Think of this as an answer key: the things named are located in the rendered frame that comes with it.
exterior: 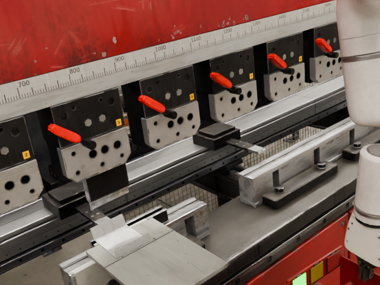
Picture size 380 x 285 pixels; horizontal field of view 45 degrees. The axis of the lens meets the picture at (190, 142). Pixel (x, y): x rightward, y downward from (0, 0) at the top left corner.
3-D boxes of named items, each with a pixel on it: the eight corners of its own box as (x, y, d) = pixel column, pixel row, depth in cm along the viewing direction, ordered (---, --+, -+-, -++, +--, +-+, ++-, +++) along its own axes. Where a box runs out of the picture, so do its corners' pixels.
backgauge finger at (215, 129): (249, 163, 136) (247, 147, 134) (193, 143, 155) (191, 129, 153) (275, 149, 142) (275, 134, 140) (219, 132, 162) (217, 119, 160)
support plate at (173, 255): (155, 314, 81) (154, 310, 81) (86, 255, 101) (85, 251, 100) (228, 266, 91) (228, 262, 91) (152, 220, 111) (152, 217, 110)
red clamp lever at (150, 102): (146, 94, 93) (178, 113, 100) (135, 91, 96) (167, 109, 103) (142, 102, 93) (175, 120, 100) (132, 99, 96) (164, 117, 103)
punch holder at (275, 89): (270, 103, 125) (267, 42, 119) (247, 98, 131) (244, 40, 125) (305, 89, 133) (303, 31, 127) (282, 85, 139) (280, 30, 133)
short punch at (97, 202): (93, 211, 100) (83, 172, 97) (88, 208, 102) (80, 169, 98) (131, 193, 106) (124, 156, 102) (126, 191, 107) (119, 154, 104)
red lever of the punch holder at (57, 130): (55, 124, 82) (98, 142, 89) (46, 120, 85) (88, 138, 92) (51, 133, 82) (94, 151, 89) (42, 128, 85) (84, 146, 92)
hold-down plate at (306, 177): (276, 210, 130) (276, 201, 129) (262, 204, 134) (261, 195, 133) (338, 172, 147) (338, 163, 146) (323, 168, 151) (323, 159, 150)
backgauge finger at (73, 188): (88, 243, 106) (83, 225, 104) (43, 207, 125) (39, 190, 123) (132, 221, 113) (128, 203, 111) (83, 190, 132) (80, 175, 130)
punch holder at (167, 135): (151, 152, 102) (139, 81, 96) (130, 143, 109) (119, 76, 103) (201, 132, 111) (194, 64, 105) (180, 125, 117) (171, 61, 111)
